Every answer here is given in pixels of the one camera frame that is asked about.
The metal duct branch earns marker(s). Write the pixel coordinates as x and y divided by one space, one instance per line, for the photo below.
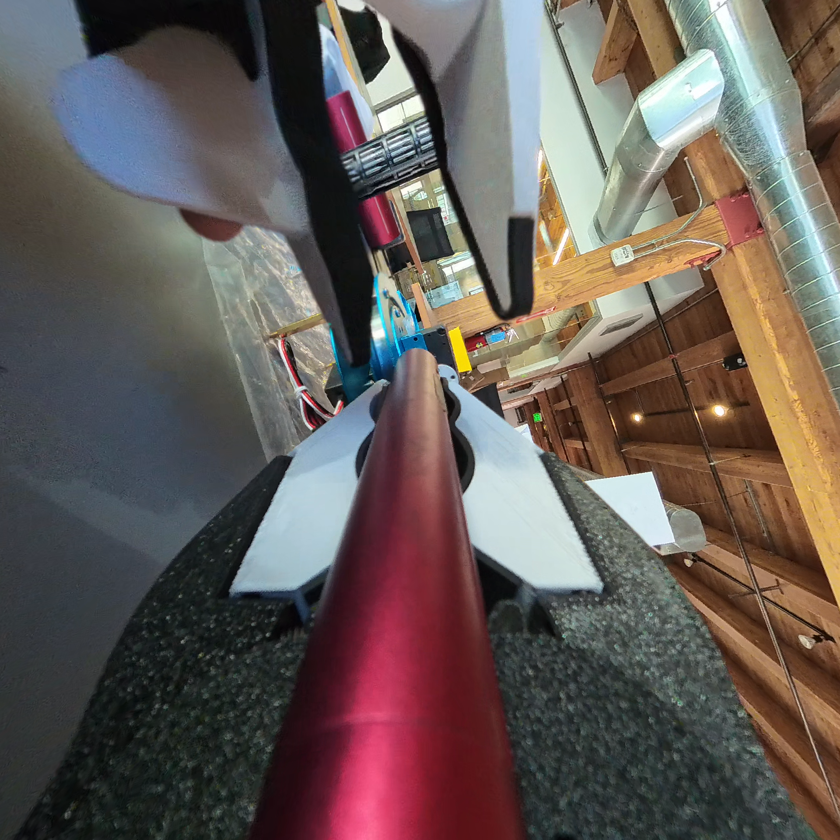
649 144

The black monitor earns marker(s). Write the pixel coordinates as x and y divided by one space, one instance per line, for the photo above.
430 233

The round metal duct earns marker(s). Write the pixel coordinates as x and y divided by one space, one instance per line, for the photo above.
686 528

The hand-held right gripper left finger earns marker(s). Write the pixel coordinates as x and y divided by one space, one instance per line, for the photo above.
295 525

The yellow panel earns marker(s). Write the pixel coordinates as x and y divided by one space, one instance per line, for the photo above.
459 351

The red screwdriver bit case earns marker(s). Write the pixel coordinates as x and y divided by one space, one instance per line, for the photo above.
377 216

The white paper sheet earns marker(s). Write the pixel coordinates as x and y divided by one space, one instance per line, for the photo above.
630 505

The spiral metal duct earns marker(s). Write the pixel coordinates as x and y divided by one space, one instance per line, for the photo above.
774 164

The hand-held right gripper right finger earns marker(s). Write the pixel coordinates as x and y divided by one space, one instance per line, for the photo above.
525 525

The red electric screwdriver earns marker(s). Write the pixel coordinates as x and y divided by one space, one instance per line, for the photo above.
394 656

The red metal bracket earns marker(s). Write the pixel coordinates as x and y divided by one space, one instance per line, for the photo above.
738 220

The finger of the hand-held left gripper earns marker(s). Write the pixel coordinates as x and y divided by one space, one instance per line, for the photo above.
164 131
485 98

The brass rod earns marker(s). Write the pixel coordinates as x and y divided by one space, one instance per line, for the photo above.
295 326

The wooden beam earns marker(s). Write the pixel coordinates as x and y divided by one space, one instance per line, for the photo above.
590 275

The blue robot car kit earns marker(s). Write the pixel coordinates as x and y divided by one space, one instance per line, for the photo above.
387 328

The clear plastic bag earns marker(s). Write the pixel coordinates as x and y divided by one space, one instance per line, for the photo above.
262 295

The white electrical box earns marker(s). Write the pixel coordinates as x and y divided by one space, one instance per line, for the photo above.
622 254

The person's left hand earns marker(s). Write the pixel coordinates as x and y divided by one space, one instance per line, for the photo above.
213 226

